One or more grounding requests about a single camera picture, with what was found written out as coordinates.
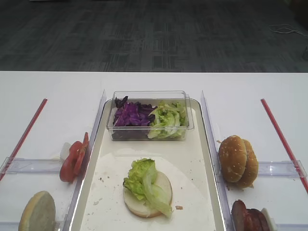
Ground green lettuce leaf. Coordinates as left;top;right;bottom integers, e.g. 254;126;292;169
123;158;172;218

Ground green lettuce pile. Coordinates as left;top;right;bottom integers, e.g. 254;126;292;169
147;101;188;140

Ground back tomato slice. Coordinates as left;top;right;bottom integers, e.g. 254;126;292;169
74;132;89;175

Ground tomato slice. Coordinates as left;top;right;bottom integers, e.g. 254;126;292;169
74;132;89;175
59;141;82;182

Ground white block by tomato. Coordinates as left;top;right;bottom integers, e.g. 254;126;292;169
52;142;71;162

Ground front tomato slice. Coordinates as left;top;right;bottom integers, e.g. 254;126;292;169
59;141;82;182

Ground front meat patty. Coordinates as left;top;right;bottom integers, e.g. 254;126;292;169
231;200;247;231

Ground meat patty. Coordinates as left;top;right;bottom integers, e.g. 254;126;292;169
244;208;270;231
231;200;247;231

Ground rear meat patty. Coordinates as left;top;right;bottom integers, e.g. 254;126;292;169
244;208;270;231

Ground white block by patties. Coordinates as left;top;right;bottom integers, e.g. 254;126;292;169
261;208;278;231

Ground clear plastic salad box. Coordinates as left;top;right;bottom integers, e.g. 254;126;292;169
106;90;194;141

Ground purple cabbage shreds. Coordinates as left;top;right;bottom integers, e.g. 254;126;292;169
112;96;156;141

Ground cream metal tray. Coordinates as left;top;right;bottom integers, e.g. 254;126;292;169
64;100;225;231

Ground right long clear divider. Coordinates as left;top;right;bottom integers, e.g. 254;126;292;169
201;91;235;231

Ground front sesame bun top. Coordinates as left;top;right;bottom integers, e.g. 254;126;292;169
218;135;247;182

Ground sesame bun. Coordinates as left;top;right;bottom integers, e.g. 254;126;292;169
218;135;247;182
236;139;258;188

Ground bun bottom on tray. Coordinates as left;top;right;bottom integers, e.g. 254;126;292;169
123;171;173;218

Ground rear sesame bun top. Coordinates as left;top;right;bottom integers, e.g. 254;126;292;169
236;139;258;188

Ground right red straw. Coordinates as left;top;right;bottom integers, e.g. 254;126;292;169
260;99;308;191

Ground red straw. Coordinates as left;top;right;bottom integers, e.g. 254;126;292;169
260;99;308;191
0;98;48;180

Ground left red straw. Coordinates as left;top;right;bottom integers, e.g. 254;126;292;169
0;98;48;180

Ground upright bun half left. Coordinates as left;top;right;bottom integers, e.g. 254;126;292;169
18;191;56;231

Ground right upper clear rail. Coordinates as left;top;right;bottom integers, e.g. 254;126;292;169
258;160;307;178

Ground clear rail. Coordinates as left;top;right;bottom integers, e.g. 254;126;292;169
258;160;307;178
0;157;62;174

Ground left upper clear rail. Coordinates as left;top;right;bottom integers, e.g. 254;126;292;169
0;157;62;174

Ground white cable on floor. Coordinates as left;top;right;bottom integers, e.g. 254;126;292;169
269;24;308;39

